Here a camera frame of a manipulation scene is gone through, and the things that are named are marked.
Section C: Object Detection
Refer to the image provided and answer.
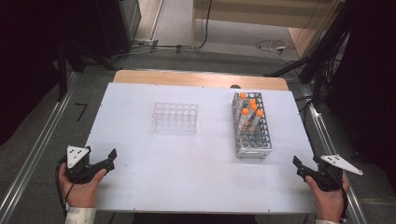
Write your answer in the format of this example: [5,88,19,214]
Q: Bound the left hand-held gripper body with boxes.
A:
[64,145,94,185]

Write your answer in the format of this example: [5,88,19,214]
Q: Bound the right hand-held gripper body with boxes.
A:
[310,154,364,192]

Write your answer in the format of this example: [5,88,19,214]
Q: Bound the perforated metal tube rack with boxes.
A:
[232,91,274,161]

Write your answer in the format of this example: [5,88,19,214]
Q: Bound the clear plastic tube rack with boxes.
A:
[151,101,199,135]

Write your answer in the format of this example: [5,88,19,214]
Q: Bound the person's right hand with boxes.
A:
[304,174,350,223]

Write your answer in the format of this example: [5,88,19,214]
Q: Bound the person's left hand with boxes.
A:
[58,162,107,209]

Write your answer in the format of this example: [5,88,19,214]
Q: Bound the white board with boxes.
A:
[84,82,318,215]

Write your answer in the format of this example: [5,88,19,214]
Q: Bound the black curtain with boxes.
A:
[0,0,98,147]
[323,0,396,183]

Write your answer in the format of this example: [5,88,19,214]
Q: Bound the grey power strip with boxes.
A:
[132,37,160,48]

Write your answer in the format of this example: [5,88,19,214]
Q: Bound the dark equipment cabinet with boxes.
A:
[92,0,143,60]

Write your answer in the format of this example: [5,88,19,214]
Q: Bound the light wooden furniture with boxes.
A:
[191,0,345,60]

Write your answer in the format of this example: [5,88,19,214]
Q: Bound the aluminium floor rail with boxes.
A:
[306,102,368,224]
[0,73,78,224]

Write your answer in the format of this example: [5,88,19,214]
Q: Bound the left hand-held gripper cable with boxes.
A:
[54,156,76,218]

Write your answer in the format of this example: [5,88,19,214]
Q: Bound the hand-held gripper cable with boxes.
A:
[54,156,76,218]
[340,186,349,222]

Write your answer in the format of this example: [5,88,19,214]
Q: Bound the right hand-held gripper cable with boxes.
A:
[340,186,349,222]

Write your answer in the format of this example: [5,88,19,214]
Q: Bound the black metal stand with cables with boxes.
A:
[264,0,354,108]

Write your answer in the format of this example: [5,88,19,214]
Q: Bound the white coiled cable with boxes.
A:
[255,38,301,65]

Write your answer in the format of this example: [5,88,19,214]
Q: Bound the black hanging cable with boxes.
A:
[198,0,214,50]

